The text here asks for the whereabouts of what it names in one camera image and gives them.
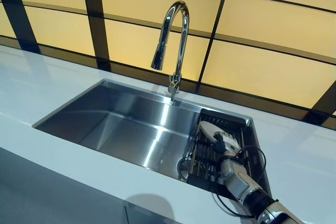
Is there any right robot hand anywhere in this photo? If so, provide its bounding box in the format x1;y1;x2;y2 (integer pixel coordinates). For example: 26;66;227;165
212;130;242;157

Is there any beige round plate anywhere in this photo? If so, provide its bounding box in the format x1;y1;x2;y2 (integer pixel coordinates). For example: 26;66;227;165
199;120;224;144

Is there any black steel dish rack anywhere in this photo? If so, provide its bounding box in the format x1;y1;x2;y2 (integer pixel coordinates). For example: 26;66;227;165
186;108;250;191

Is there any round steel sink drain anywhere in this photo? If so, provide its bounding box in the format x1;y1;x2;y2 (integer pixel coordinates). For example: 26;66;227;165
176;156;192;180

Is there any chrome gooseneck faucet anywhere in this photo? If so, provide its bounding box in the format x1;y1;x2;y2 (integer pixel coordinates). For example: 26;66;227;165
150;0;191;102

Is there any stainless steel sink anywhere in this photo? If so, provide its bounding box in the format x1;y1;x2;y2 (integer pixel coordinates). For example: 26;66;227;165
33;78;271;200

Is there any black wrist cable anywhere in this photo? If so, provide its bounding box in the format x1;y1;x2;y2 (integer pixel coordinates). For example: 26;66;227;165
214;144;267;220

